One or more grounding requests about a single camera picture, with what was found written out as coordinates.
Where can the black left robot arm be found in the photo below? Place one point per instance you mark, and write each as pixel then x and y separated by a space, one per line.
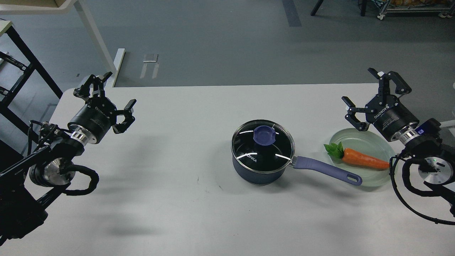
pixel 30 186

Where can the white table frame leg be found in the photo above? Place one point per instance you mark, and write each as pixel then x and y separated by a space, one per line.
pixel 49 7

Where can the metal cart with casters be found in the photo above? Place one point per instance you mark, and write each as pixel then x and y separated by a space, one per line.
pixel 442 8

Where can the black metal rack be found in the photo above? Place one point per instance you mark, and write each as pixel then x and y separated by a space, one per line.
pixel 27 70

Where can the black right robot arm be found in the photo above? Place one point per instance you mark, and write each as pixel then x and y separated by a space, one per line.
pixel 428 163

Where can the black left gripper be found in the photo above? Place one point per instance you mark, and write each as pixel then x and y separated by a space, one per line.
pixel 99 113

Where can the blue saucepan with handle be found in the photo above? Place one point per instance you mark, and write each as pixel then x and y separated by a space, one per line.
pixel 299 163

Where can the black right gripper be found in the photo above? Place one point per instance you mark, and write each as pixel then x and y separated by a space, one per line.
pixel 391 115

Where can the black chair legs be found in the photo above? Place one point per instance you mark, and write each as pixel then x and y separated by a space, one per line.
pixel 340 7

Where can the clear green glass plate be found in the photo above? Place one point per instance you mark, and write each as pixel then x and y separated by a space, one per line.
pixel 367 143

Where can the orange toy carrot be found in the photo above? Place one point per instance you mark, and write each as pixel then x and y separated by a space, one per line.
pixel 354 157

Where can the glass pot lid blue knob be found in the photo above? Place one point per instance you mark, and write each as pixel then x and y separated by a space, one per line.
pixel 262 146

